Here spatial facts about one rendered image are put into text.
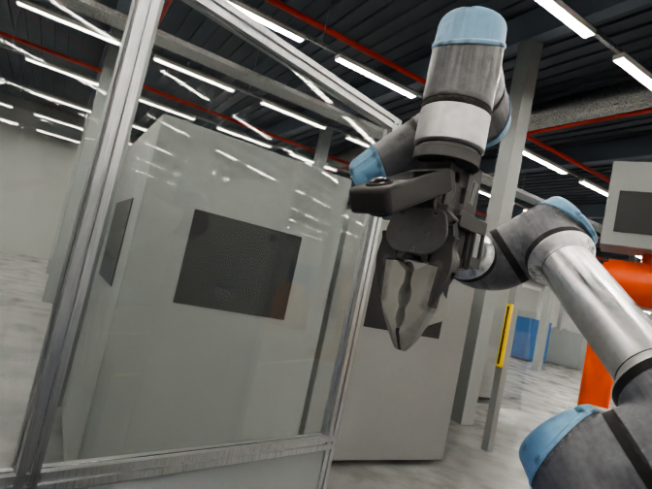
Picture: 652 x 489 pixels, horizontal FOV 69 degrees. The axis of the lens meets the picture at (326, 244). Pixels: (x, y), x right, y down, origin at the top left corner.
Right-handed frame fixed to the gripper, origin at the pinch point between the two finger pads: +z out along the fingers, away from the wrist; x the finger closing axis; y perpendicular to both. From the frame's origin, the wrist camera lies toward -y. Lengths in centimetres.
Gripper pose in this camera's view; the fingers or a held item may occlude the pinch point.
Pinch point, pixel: (399, 337)
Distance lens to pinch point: 49.1
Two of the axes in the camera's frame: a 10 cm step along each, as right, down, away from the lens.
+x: -7.0, -0.9, 7.1
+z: -2.1, 9.7, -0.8
